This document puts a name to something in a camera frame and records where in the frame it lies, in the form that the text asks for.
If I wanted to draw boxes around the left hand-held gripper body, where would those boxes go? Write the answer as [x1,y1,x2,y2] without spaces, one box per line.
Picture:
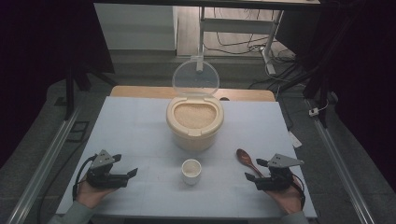
[86,149,130,189]

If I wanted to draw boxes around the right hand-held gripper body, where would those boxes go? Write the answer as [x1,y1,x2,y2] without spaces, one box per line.
[255,153,304,191]

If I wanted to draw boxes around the brown wooden spoon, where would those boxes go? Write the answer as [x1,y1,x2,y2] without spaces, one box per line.
[235,148,265,179]

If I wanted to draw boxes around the white cup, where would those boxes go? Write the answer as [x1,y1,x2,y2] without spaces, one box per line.
[181,159,203,186]

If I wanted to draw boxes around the beige rice container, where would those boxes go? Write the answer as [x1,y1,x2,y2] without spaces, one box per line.
[165,94,225,152]

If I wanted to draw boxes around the uncooked rice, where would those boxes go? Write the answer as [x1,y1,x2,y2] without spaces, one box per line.
[173,103,218,130]

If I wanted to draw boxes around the person's left hand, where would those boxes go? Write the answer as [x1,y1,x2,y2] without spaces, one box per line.
[75,175,118,209]

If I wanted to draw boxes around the person's right hand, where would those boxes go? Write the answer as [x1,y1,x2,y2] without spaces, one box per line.
[264,183,304,216]

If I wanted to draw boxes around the white table cover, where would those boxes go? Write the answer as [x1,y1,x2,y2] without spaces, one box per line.
[55,95,318,218]

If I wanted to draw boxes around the white paper tag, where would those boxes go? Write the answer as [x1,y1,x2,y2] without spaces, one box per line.
[288,130,304,149]

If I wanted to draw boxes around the wooden table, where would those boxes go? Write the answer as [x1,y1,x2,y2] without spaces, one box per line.
[110,85,276,103]

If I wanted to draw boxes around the black metal stand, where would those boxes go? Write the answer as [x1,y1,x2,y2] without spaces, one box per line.
[64,62,119,120]
[303,71,331,129]

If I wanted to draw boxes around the clear round container lid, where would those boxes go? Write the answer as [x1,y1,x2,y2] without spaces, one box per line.
[172,59,220,97]

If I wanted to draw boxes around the white cabinet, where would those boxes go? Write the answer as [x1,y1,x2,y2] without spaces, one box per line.
[93,3,178,51]

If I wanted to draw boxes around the black curtain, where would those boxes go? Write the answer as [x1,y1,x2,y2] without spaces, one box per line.
[0,0,116,169]
[275,0,396,190]

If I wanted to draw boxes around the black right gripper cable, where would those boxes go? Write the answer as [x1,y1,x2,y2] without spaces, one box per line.
[290,172,306,210]

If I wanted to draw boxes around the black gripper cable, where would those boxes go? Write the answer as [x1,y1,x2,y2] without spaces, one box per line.
[290,172,306,210]
[72,153,98,202]

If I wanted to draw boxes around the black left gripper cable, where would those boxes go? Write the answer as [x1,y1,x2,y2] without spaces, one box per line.
[72,153,98,202]

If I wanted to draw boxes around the aluminium rail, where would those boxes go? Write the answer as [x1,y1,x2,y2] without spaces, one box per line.
[306,99,376,224]
[6,105,82,224]

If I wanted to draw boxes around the black floor cables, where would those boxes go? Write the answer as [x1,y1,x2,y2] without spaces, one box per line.
[204,7,297,63]

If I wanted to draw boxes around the white desk frame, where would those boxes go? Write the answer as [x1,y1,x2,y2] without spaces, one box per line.
[197,6,284,76]

